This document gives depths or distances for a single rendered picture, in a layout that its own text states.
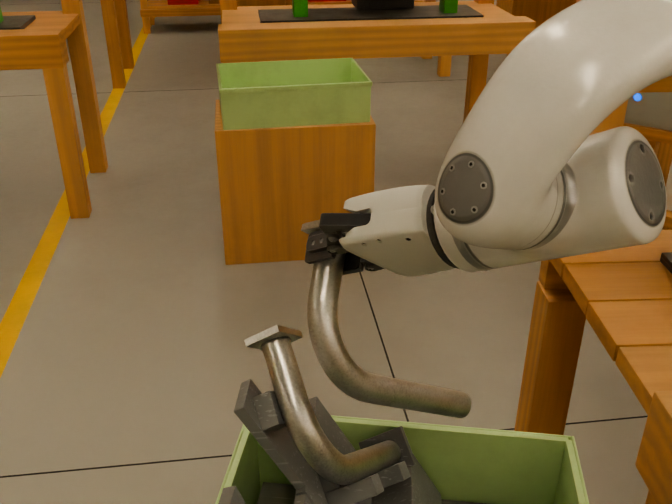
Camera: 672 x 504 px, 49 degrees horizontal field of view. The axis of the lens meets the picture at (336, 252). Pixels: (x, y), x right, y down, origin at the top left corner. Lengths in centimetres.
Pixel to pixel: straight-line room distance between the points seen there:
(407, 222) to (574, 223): 15
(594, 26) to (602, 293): 99
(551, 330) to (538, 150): 122
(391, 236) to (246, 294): 246
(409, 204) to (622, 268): 98
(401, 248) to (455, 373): 202
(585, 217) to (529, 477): 55
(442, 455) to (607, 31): 63
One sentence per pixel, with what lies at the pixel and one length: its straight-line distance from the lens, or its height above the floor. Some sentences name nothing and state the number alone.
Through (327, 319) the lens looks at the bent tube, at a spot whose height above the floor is 120.
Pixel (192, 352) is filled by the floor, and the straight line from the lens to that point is 275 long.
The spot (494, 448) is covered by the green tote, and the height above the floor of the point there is 94.
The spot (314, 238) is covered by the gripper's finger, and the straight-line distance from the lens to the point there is 72.
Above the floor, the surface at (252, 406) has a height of 112.
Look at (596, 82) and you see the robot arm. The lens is 47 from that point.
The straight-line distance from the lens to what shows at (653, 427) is 122.
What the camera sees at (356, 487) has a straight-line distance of 81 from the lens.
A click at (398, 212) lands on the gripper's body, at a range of 62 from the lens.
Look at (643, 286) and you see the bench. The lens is 151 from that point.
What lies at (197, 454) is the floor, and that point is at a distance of 234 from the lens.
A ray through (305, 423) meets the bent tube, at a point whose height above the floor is 111.
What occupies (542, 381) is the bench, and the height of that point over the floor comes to 55.
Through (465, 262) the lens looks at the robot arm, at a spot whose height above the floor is 131.
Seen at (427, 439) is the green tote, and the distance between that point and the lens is 97.
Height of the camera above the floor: 160
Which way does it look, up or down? 28 degrees down
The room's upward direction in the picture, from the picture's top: straight up
